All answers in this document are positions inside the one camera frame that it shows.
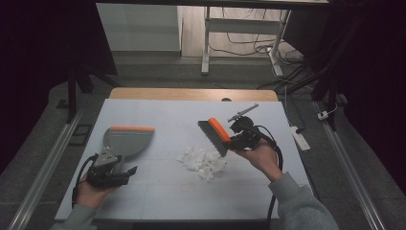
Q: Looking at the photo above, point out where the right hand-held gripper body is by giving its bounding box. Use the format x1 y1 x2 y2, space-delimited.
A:
227 103 263 151

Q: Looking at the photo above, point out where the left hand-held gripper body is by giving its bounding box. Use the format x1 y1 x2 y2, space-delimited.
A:
85 147 130 189

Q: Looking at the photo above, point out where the grey dustpan with orange edge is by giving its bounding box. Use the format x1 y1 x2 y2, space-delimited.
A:
102 126 156 173

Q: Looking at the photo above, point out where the orange brush with grey bristles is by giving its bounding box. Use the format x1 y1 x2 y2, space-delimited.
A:
197 117 232 158

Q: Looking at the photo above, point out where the pile of white paper scraps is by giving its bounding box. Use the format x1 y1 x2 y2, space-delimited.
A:
176 146 228 183

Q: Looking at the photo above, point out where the person's right hand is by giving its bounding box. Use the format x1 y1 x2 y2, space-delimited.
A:
234 138 284 183

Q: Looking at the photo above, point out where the person's left hand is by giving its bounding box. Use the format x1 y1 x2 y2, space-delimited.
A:
75 173 116 209

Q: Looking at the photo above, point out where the white power strip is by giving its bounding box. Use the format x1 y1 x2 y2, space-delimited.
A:
289 125 311 152

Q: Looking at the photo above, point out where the pale grey table mat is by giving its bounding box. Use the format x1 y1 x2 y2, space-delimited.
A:
55 98 312 223

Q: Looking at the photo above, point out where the black tripod stand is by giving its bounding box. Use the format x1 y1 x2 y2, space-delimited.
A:
56 61 123 126

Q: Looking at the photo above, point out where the black metal stand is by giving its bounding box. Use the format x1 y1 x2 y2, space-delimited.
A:
277 18 368 132

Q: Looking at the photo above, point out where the dark curtain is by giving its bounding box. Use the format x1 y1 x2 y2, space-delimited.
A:
0 0 119 175
328 0 406 188

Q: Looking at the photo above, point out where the white panel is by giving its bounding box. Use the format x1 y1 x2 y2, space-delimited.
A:
96 3 184 53

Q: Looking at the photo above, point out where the black rectangular floor frame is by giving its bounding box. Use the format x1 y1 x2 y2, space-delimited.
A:
69 124 94 148

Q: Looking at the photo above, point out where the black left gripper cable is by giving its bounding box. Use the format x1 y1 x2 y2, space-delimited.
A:
71 153 99 209

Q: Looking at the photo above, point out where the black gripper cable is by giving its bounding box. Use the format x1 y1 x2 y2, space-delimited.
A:
71 153 99 209
252 124 285 230

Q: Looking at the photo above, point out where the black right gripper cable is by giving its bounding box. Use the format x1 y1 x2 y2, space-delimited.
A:
252 124 285 230

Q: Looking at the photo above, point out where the aluminium rail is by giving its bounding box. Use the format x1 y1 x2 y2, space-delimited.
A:
314 101 387 230
8 108 86 230

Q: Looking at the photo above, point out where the tangle of black floor cables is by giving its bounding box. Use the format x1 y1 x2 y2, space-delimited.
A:
209 8 309 94

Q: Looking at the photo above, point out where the white desk frame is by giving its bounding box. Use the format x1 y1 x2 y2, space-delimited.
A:
200 6 292 78

